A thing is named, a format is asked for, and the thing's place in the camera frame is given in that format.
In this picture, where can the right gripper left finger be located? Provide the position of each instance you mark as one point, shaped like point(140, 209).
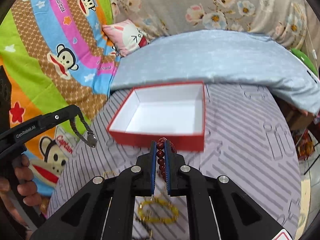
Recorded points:
point(103, 208)

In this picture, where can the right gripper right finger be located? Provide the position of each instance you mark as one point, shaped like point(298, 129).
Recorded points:
point(217, 207)

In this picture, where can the red jewelry box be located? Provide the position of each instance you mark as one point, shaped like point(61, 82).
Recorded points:
point(175, 111)

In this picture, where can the left hand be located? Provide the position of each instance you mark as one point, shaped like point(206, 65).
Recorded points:
point(28, 189)

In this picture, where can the grey striped bed cover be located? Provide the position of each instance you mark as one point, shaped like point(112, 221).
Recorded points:
point(246, 139)

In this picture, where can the colourful monkey cartoon blanket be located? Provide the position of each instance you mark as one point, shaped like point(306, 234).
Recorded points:
point(55, 54)

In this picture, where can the light blue quilt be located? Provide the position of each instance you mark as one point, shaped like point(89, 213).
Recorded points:
point(217, 56)

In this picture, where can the pink cat pillow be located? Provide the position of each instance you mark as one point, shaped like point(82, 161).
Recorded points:
point(126, 37)

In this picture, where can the green plastic object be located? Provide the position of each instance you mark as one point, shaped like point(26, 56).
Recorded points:
point(302, 57)

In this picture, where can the grey floral blanket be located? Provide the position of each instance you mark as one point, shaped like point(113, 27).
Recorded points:
point(283, 20)

